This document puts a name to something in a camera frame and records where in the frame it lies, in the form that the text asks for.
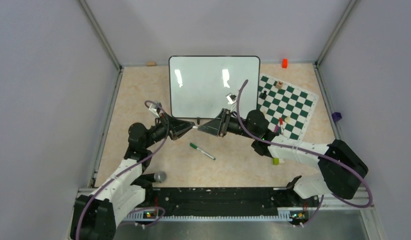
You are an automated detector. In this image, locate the microphone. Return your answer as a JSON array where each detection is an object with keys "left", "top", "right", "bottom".
[{"left": 139, "top": 171, "right": 167, "bottom": 183}]

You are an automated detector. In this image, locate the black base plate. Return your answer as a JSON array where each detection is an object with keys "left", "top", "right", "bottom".
[{"left": 139, "top": 187, "right": 319, "bottom": 217}]

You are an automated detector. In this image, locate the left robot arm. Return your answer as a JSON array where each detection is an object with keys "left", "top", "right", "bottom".
[{"left": 69, "top": 113, "right": 195, "bottom": 240}]

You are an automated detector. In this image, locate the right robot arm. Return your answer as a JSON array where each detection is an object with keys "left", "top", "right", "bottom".
[{"left": 198, "top": 109, "right": 369, "bottom": 206}]

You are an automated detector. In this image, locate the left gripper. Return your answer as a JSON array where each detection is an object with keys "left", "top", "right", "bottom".
[{"left": 143, "top": 111, "right": 196, "bottom": 148}]

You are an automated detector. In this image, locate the green cap marker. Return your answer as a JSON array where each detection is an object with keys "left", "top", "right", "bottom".
[{"left": 189, "top": 142, "right": 216, "bottom": 161}]

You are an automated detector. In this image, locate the green lego brick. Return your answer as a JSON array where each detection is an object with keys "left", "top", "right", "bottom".
[{"left": 272, "top": 158, "right": 280, "bottom": 166}]

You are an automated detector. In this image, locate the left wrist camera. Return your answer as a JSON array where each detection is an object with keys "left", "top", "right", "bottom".
[{"left": 148, "top": 102, "right": 163, "bottom": 118}]

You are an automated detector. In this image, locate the purple block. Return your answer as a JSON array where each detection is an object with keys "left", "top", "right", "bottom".
[{"left": 331, "top": 112, "right": 343, "bottom": 123}]

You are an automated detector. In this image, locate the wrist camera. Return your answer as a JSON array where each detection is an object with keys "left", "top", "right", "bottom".
[
  {"left": 148, "top": 102, "right": 163, "bottom": 118},
  {"left": 226, "top": 93, "right": 237, "bottom": 105}
]

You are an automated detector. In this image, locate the slotted cable duct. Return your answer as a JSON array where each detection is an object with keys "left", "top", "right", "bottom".
[{"left": 123, "top": 211, "right": 293, "bottom": 222}]

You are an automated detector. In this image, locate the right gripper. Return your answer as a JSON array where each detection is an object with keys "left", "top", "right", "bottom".
[{"left": 198, "top": 108, "right": 258, "bottom": 140}]

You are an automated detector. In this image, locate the white whiteboard black frame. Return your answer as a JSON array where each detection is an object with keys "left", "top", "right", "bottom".
[{"left": 168, "top": 55, "right": 261, "bottom": 119}]

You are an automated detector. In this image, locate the orange block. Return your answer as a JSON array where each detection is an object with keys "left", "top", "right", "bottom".
[{"left": 281, "top": 58, "right": 289, "bottom": 69}]

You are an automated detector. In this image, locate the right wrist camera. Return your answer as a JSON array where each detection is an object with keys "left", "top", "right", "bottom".
[{"left": 226, "top": 93, "right": 237, "bottom": 105}]

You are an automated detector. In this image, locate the cork stopper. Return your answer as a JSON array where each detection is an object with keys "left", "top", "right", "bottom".
[{"left": 146, "top": 61, "right": 157, "bottom": 67}]

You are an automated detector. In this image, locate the green white chess mat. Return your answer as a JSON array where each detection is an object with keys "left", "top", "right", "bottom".
[{"left": 257, "top": 74, "right": 319, "bottom": 141}]

